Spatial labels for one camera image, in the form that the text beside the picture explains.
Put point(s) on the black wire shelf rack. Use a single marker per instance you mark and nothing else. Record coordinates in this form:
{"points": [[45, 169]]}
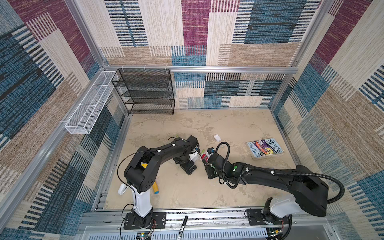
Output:
{"points": [[146, 91]]}

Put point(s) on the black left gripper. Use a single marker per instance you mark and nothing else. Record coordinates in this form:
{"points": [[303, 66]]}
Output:
{"points": [[186, 167]]}

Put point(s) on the colourful magazine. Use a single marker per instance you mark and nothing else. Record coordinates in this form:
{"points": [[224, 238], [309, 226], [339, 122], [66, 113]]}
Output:
{"points": [[264, 148]]}

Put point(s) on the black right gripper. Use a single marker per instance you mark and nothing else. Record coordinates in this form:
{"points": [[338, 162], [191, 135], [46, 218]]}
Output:
{"points": [[208, 170]]}

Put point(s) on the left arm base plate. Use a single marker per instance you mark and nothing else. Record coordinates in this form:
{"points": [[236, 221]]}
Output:
{"points": [[154, 219]]}

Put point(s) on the red white remote control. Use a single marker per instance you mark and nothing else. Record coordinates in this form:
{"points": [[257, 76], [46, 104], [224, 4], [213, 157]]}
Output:
{"points": [[205, 157]]}

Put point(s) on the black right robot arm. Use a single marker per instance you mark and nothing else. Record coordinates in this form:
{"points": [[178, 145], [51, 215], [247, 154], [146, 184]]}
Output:
{"points": [[306, 191]]}

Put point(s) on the black marker pen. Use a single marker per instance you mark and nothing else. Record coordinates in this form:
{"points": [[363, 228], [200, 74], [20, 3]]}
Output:
{"points": [[181, 231]]}

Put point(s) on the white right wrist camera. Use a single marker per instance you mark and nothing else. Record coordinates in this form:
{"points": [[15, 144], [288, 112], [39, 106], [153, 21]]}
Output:
{"points": [[210, 151]]}

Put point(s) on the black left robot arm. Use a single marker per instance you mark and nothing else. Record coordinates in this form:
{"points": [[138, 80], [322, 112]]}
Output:
{"points": [[141, 172]]}

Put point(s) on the white battery cover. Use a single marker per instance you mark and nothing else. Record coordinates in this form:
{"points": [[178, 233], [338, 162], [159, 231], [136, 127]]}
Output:
{"points": [[217, 138]]}

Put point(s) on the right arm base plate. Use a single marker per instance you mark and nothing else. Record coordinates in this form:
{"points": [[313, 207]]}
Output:
{"points": [[256, 217]]}

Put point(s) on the yellow toy shovel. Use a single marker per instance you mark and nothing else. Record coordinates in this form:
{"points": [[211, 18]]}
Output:
{"points": [[155, 186]]}

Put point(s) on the white mesh wall basket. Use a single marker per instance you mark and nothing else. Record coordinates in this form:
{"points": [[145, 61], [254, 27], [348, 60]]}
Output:
{"points": [[88, 111]]}

